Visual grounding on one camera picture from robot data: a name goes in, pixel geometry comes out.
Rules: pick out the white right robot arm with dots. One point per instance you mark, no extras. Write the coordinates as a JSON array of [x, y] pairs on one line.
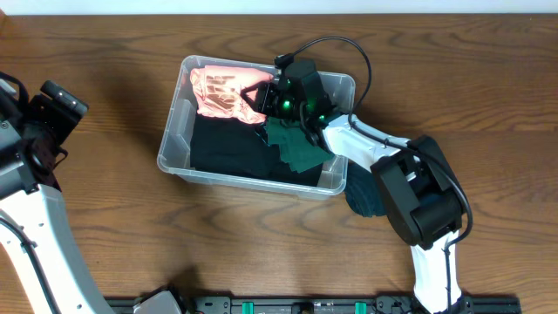
[[424, 203]]

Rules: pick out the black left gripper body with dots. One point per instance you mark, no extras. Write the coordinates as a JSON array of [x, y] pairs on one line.
[[48, 113]]

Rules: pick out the dark teal garment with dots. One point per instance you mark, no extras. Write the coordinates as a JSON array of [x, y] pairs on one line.
[[362, 193]]

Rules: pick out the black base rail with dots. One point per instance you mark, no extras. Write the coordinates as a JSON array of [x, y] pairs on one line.
[[314, 305]]

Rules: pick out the green garment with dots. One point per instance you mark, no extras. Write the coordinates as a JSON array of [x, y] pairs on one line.
[[294, 148]]

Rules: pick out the black garment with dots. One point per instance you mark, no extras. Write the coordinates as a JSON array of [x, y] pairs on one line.
[[228, 146]]

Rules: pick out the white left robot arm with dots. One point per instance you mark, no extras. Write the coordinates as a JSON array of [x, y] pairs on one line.
[[35, 232]]

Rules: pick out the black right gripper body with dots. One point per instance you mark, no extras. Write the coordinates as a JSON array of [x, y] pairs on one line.
[[279, 99]]

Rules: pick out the clear plastic storage bin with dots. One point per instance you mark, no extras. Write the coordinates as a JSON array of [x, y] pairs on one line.
[[175, 147]]

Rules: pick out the pink printed shirt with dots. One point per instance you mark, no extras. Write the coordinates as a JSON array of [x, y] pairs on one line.
[[217, 90]]

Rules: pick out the black trousers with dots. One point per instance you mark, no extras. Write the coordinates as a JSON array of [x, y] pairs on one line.
[[301, 176]]

